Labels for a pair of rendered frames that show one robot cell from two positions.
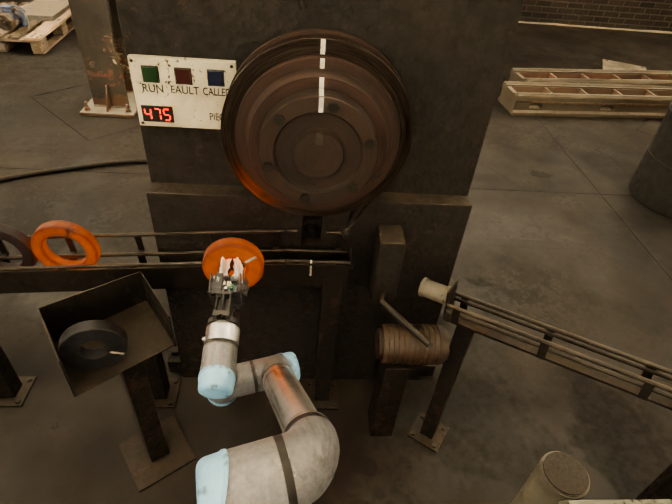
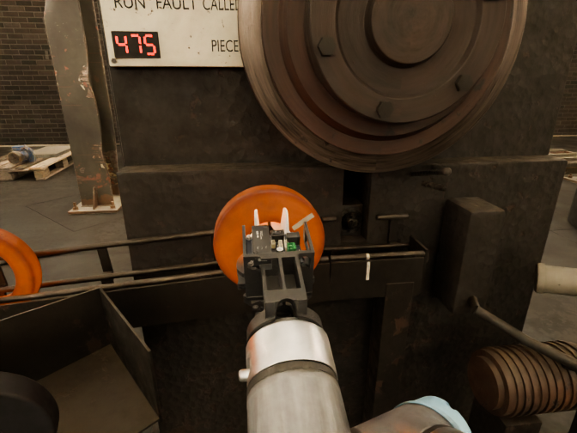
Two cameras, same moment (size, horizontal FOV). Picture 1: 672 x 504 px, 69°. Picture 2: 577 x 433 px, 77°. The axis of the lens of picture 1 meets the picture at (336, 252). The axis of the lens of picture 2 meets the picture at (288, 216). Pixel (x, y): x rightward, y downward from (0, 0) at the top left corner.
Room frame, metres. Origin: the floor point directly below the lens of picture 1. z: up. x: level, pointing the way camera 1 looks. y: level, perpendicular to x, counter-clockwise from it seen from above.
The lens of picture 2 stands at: (0.46, 0.24, 1.03)
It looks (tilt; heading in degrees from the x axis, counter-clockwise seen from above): 20 degrees down; 359
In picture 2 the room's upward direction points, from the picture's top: straight up
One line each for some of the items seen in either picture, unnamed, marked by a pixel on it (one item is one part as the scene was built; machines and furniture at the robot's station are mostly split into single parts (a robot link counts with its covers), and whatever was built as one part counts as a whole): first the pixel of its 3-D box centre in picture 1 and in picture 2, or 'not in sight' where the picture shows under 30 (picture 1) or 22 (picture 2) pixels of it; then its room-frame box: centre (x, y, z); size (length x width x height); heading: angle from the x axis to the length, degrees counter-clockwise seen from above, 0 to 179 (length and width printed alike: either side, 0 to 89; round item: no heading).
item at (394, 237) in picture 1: (385, 262); (464, 254); (1.17, -0.16, 0.68); 0.11 x 0.08 x 0.24; 6
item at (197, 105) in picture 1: (186, 94); (178, 12); (1.20, 0.42, 1.15); 0.26 x 0.02 x 0.18; 96
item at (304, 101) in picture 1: (318, 151); (404, 20); (1.03, 0.06, 1.11); 0.28 x 0.06 x 0.28; 96
